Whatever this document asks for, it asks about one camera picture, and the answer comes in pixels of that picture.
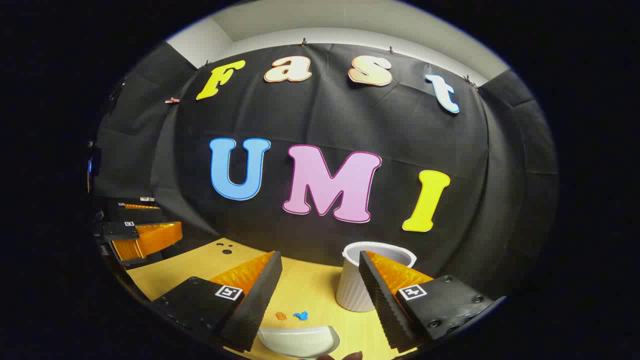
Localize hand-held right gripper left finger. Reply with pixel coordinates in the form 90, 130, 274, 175
151, 251, 284, 352

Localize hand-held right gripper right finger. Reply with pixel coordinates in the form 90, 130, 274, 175
358, 250, 507, 351

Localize white ribbed garbage bin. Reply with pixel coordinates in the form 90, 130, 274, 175
336, 241, 417, 313

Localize white dustpan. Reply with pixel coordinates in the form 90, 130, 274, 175
257, 325, 341, 360

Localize wooden desktop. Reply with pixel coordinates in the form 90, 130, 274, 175
125, 237, 421, 360

